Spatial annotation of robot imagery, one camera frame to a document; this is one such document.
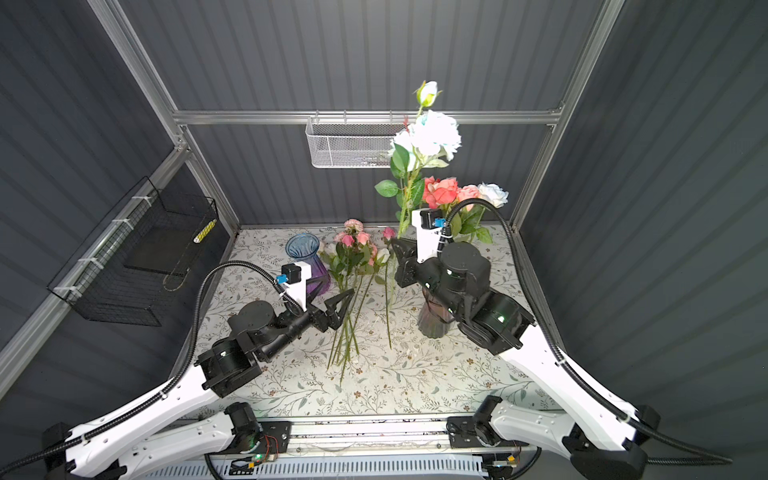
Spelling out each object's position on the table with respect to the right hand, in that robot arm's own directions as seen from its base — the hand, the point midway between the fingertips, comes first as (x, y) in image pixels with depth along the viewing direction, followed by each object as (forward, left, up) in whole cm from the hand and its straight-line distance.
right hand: (397, 243), depth 59 cm
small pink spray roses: (+26, +17, -37) cm, 48 cm away
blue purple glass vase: (+19, +28, -22) cm, 41 cm away
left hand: (-4, +12, -9) cm, 16 cm away
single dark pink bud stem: (+39, +4, -39) cm, 55 cm away
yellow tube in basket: (+18, +54, -14) cm, 58 cm away
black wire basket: (+1, +66, -11) cm, 67 cm away
